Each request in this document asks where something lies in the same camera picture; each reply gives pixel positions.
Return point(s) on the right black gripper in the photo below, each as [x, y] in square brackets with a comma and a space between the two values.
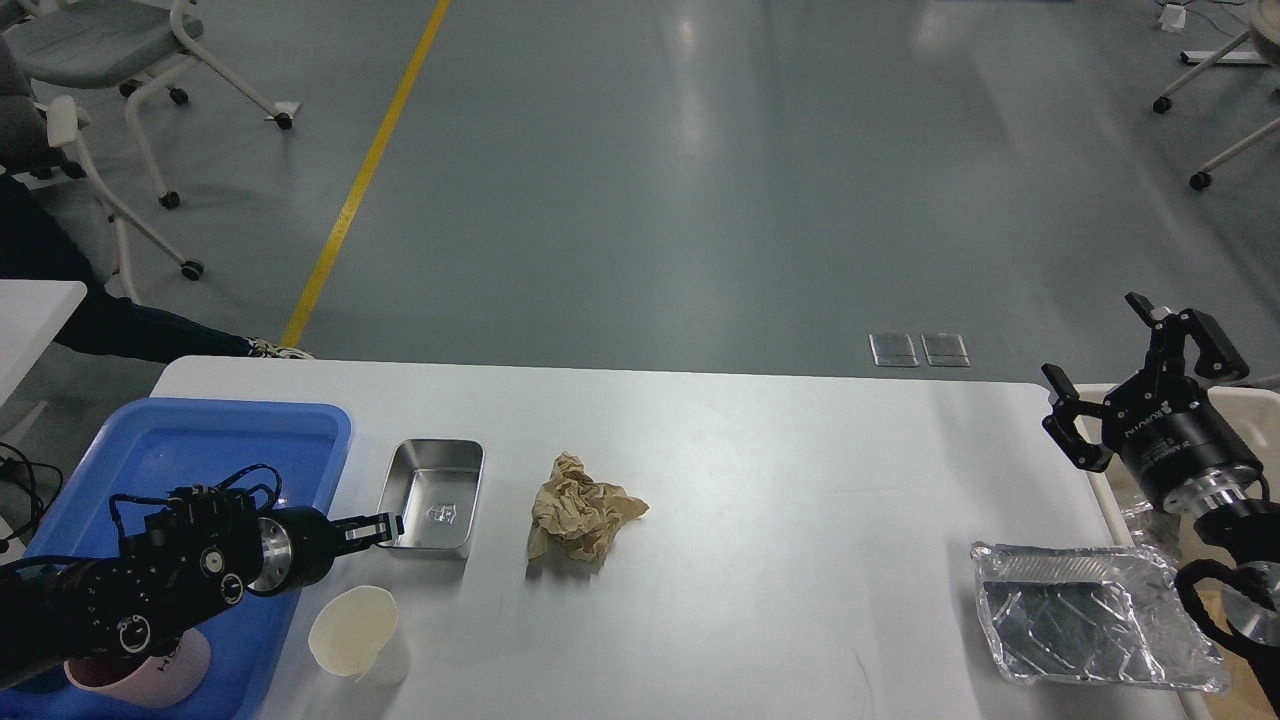
[1161, 422]

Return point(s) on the left metal floor plate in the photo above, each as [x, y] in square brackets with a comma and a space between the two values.
[893, 350]

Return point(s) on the metal floor plate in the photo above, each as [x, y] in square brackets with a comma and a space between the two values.
[893, 350]
[946, 350]

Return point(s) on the pink ceramic mug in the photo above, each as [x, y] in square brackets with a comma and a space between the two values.
[150, 682]

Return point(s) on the grey office chair near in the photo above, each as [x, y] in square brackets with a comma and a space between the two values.
[45, 140]

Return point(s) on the crumpled foil in bin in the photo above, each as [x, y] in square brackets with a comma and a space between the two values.
[1155, 528]

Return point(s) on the grey office chair far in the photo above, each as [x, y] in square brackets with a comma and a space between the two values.
[139, 48]

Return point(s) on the blue plastic tray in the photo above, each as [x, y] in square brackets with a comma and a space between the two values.
[155, 445]

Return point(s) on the white side table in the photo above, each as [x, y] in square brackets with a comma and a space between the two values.
[32, 312]

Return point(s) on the beige plastic bin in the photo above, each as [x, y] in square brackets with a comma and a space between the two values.
[1252, 413]

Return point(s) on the seated person dark clothes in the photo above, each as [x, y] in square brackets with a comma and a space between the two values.
[35, 248]

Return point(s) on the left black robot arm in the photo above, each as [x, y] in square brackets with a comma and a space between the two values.
[182, 560]

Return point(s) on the crumpled brown paper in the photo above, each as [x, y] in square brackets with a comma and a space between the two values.
[578, 514]

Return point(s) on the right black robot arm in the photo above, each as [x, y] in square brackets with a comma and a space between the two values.
[1235, 605]

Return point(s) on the cream paper cup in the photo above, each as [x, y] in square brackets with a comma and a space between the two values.
[357, 637]

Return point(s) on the right metal floor plate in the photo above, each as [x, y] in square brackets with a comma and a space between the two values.
[946, 350]

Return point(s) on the rectangular stainless steel tin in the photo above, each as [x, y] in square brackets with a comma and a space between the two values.
[433, 488]

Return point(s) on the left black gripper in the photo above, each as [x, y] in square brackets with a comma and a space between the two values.
[299, 545]

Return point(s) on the grey office chair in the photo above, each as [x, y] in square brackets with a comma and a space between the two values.
[139, 48]
[45, 140]

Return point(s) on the aluminium foil tray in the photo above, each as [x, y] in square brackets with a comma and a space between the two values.
[1091, 616]

